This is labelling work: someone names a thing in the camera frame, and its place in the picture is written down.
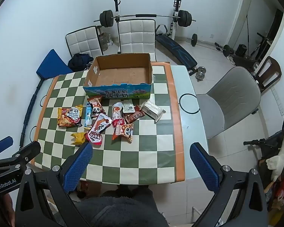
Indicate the grey office chair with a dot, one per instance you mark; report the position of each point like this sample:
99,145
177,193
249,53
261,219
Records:
232,94

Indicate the person's dark clothing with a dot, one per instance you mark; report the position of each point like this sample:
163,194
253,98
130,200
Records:
118,210

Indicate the brown wooden chair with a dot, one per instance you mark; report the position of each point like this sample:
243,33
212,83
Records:
272,71

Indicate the brown snack packet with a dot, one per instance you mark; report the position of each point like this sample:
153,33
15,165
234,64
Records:
133,117

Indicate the white plush goose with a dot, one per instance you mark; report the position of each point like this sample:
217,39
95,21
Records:
278,160

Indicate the large red white pouch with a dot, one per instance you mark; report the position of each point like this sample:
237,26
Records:
98,130

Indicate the cardboard box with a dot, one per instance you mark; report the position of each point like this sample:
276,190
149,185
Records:
123,75

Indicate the grey brown bag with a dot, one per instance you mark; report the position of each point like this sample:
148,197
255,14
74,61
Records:
105,40

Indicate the white pouch with red end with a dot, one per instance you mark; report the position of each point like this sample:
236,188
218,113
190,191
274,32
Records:
116,113

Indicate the small white snack packet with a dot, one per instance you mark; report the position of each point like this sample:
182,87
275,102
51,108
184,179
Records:
128,106

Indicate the light blue wafer packet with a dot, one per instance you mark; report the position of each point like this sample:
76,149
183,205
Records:
88,117

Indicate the small yellow snack packet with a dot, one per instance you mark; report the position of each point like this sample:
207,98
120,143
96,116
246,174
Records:
77,139

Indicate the white barbell rack upright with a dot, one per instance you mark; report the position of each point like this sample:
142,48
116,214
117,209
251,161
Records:
175,16
117,7

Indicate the black exercise machine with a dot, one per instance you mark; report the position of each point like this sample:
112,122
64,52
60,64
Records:
255,59

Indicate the blue cushion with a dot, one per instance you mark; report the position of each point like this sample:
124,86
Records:
53,63

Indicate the white biscuit pack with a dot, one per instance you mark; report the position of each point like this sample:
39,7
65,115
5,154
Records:
152,111

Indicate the small red snack packet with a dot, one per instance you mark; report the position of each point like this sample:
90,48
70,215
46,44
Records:
120,122

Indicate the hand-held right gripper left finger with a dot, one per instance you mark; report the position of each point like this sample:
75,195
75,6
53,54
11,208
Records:
78,167

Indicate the orange panda snack packet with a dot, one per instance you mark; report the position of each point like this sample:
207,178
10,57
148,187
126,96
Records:
123,132
95,105

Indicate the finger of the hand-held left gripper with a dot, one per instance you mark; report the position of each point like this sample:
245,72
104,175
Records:
1,144
26,152

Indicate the chrome dumbbells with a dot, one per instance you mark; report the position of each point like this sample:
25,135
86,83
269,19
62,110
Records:
200,73

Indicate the yellow instant noodle packet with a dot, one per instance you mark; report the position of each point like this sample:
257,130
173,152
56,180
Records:
69,118

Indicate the barbell with black plates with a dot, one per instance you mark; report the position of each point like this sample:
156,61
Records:
144,15

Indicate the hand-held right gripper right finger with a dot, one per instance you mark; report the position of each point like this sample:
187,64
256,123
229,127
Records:
203,167

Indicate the short barbell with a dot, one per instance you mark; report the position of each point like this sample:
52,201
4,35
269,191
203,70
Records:
194,39

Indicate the black weight bench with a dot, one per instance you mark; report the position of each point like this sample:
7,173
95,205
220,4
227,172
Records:
177,50

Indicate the white padded chair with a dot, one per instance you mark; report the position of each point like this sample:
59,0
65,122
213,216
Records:
136,35
85,40

